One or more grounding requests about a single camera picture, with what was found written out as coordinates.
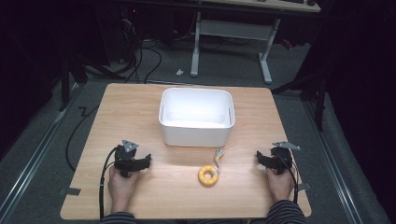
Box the person's left hand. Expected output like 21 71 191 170
107 167 141 215

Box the bundle of black cables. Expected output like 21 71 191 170
108 18 163 85

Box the metal floor rail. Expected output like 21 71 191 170
303 101 365 224
0 81 85 224

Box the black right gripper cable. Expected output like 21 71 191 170
278 154 301 204

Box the white metal desk frame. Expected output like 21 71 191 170
190 11 282 85

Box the black floor cable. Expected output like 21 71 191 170
65 105 100 173

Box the person's right hand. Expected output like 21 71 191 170
265 166 296 204

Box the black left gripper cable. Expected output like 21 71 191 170
98 146 120 220

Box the yellow ring toy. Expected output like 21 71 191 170
198 148 225 188

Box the white plastic storage box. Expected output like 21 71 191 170
158 87 236 148

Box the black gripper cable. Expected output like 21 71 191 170
98 146 120 220
278 154 301 204

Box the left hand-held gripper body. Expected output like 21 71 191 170
113 139 140 178

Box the black metal stand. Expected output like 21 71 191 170
58 52 125 112
271 55 328 132

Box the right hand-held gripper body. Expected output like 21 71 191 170
269 141 302 175

